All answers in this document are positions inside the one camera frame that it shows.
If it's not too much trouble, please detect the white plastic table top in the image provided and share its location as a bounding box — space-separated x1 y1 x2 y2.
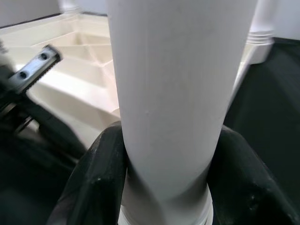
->
0 9 274 150

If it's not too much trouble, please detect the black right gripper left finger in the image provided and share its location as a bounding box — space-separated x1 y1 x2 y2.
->
46 121 128 225

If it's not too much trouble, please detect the black table cloth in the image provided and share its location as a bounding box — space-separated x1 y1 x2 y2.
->
0 35 300 225

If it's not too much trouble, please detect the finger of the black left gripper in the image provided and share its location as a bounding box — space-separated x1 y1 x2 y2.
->
25 103 86 165

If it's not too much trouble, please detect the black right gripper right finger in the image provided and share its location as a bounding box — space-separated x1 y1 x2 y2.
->
207 127 300 225

